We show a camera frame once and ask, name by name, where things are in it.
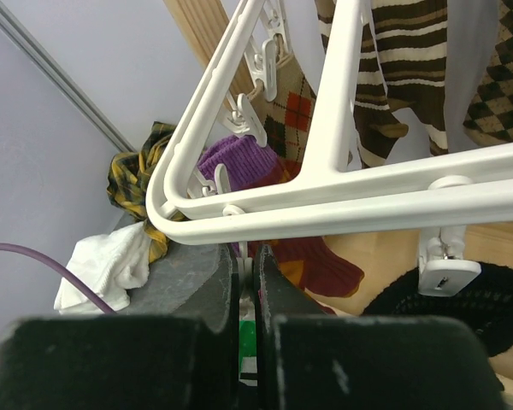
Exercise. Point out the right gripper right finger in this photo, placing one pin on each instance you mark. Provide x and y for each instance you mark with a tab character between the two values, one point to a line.
308	359

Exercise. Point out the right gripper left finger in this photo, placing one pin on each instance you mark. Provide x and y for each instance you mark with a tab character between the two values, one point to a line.
187	359

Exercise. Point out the white hanger clip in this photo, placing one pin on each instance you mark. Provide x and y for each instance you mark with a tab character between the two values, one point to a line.
245	268
443	270

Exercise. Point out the black sock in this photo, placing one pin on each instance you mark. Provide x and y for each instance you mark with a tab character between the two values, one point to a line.
485	305

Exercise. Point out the white clip hanger rack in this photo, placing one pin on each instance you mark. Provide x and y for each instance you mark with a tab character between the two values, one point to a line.
470	187

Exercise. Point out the wooden hanger stand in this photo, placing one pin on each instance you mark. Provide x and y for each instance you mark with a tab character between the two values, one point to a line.
348	271

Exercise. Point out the grey sock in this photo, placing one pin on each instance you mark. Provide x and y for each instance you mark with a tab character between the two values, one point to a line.
248	371

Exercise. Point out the green plastic tray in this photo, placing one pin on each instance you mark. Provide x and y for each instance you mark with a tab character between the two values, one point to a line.
247	340

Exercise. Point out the white folded towel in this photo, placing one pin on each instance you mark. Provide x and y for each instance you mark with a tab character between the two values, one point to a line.
112	264

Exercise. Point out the yellow plaid cloth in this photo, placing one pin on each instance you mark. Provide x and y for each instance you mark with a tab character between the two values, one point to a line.
128	179

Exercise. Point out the orange argyle sock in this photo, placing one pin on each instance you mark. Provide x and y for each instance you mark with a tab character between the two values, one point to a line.
286	119

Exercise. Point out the brown striped sock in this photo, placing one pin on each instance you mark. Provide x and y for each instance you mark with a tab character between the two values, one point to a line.
411	40
378	129

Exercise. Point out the brown argyle sock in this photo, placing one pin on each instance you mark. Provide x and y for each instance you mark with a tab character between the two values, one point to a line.
489	118

